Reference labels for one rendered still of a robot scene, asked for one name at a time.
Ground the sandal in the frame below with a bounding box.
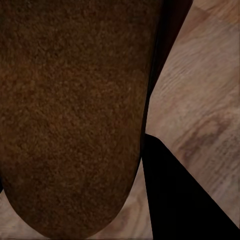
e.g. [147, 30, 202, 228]
[0, 0, 194, 240]

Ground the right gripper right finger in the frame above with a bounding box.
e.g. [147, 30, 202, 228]
[142, 134, 240, 240]

